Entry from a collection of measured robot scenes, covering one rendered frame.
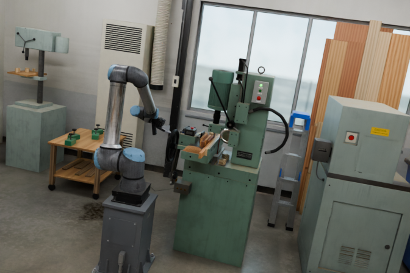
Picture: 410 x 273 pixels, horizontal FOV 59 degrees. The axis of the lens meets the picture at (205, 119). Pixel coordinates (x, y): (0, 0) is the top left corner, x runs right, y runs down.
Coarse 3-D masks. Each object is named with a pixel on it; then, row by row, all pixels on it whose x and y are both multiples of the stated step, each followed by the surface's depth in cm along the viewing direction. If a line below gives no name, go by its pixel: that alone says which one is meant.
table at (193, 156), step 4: (192, 144) 286; (196, 144) 288; (220, 144) 309; (180, 148) 290; (184, 148) 274; (200, 148) 280; (216, 148) 291; (184, 152) 267; (188, 152) 266; (212, 152) 277; (184, 156) 267; (188, 156) 267; (192, 156) 266; (196, 156) 265; (204, 156) 264; (212, 156) 280; (192, 160) 267; (196, 160) 266; (200, 160) 265; (204, 160) 264; (208, 160) 265
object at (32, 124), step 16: (16, 32) 400; (32, 32) 396; (48, 32) 392; (32, 48) 400; (48, 48) 395; (64, 48) 397; (16, 112) 401; (32, 112) 397; (48, 112) 407; (64, 112) 438; (16, 128) 405; (32, 128) 401; (48, 128) 412; (64, 128) 444; (16, 144) 409; (32, 144) 405; (48, 144) 418; (16, 160) 413; (32, 160) 408; (48, 160) 424
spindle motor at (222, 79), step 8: (216, 72) 278; (224, 72) 277; (232, 72) 282; (216, 80) 279; (224, 80) 278; (232, 80) 283; (216, 88) 280; (224, 88) 280; (216, 96) 281; (224, 96) 281; (208, 104) 288; (216, 104) 282; (224, 104) 283
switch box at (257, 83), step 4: (256, 80) 266; (256, 84) 264; (264, 84) 262; (256, 88) 264; (260, 88) 263; (264, 88) 263; (256, 92) 265; (264, 92) 263; (256, 96) 265; (260, 96) 264; (264, 96) 264; (252, 100) 266; (260, 100) 265; (264, 100) 264
